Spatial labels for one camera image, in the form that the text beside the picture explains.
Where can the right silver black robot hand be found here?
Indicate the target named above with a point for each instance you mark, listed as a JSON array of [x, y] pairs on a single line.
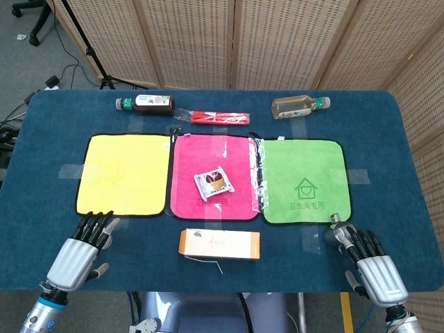
[[379, 277]]

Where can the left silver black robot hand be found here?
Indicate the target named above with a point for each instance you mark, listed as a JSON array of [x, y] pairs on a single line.
[[74, 258]]

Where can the snack packet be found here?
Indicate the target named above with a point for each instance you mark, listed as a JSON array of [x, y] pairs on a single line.
[[213, 182]]

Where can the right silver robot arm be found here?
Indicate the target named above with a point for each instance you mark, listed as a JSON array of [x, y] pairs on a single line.
[[404, 320]]

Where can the yellow cloth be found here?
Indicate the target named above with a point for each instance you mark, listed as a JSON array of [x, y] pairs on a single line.
[[125, 175]]

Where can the green cloth with house print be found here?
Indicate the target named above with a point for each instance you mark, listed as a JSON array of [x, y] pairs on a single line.
[[305, 163]]

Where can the pink cloth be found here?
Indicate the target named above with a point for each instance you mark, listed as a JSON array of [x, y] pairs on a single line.
[[211, 156]]

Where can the small steel pitcher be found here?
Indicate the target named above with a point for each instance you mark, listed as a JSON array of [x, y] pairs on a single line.
[[333, 234]]

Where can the clear tape piece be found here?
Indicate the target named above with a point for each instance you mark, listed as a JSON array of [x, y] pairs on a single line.
[[358, 176], [69, 170], [220, 147], [310, 241]]

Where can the metal table leg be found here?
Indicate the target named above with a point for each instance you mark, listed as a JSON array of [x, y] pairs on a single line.
[[301, 312]]

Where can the grey robot torso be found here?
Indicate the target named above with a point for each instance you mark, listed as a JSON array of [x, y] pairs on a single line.
[[208, 312]]

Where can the orange and white carton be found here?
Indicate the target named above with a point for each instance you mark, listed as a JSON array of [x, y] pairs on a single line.
[[218, 244]]

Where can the woven folding screen panel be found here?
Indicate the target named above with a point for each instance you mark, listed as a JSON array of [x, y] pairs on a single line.
[[189, 41], [288, 41], [381, 45], [114, 38], [428, 138]]

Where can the blue table cover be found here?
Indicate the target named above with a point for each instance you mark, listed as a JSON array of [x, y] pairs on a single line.
[[222, 281]]

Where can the crinkled clear tape strip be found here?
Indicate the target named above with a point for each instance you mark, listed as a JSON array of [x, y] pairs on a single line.
[[258, 173]]

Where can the dark brown drink bottle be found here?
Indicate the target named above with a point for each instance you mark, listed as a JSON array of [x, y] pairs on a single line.
[[149, 105]]

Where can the pale yellow tea bottle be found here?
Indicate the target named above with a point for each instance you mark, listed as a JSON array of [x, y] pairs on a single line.
[[295, 107]]

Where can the black tripod stand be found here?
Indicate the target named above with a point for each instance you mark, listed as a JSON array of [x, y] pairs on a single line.
[[100, 66]]

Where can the red sticks in clear wrapper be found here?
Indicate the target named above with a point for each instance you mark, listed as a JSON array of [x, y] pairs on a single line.
[[218, 117]]

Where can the black office chair base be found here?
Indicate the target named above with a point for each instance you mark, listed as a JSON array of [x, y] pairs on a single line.
[[34, 24]]

